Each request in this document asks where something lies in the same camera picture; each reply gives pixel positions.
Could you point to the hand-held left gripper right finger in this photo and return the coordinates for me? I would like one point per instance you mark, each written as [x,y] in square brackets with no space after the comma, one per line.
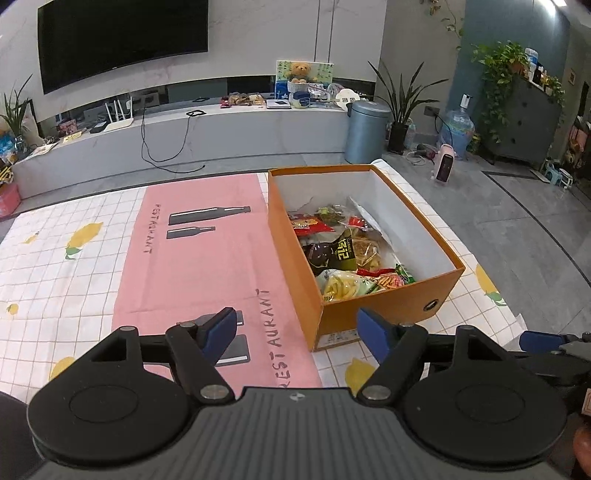
[371,332]

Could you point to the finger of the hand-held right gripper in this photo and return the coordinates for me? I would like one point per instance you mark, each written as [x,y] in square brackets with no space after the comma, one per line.
[540,341]

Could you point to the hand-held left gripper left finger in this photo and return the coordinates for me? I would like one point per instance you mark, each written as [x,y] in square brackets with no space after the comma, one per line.
[219,325]

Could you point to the orange cardboard box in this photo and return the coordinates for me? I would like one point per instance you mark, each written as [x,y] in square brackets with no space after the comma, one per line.
[332,323]

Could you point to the pile of snack packets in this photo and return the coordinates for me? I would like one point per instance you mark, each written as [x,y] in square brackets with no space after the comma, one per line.
[341,258]

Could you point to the pink placemat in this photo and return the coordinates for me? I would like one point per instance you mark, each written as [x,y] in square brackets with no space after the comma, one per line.
[198,277]

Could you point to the checked tablecloth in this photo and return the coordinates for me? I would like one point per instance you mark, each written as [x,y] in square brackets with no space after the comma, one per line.
[55,286]

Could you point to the small plastic stool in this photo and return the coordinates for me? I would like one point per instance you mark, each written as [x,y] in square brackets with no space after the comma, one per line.
[558,173]

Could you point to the pink space heater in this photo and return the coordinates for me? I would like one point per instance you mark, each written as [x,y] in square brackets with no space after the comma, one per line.
[443,166]

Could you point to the grey television console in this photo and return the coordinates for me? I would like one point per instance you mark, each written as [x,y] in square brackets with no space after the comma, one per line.
[254,138]

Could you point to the tall-leaved potted plant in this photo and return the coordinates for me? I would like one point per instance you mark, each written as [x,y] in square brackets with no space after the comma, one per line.
[398,138]

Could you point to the blue-grey trash can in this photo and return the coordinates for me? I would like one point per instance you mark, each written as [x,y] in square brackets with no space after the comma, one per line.
[367,134]

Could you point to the blue water jug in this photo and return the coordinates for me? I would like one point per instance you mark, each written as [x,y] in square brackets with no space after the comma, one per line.
[457,129]

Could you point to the grey cabinet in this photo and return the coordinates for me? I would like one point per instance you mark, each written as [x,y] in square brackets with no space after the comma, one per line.
[521,120]

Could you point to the white router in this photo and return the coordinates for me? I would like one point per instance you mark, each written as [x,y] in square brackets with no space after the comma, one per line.
[120,122]

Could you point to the brown pastry packets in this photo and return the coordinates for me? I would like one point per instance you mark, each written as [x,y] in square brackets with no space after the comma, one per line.
[242,99]

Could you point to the white scale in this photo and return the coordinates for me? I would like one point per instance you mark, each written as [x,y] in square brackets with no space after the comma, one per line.
[278,104]

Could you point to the blue and white jar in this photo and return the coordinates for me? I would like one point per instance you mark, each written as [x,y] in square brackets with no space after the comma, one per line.
[300,100]

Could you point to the pink box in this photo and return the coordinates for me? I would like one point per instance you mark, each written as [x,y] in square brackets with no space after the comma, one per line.
[9,201]

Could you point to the teddy bear picture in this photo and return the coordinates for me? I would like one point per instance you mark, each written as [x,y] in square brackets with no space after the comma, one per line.
[300,74]

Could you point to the white bottle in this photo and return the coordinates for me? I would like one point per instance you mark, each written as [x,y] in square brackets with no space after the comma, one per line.
[532,64]

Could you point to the small potted plant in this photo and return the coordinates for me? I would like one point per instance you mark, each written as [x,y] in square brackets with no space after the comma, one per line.
[16,110]

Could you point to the black television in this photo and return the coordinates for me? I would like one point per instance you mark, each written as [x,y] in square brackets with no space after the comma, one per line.
[120,41]

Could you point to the hanging vine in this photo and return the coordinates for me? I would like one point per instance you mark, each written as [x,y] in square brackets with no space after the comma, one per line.
[450,23]

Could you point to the wall socket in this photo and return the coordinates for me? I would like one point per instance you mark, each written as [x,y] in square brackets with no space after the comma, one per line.
[431,110]

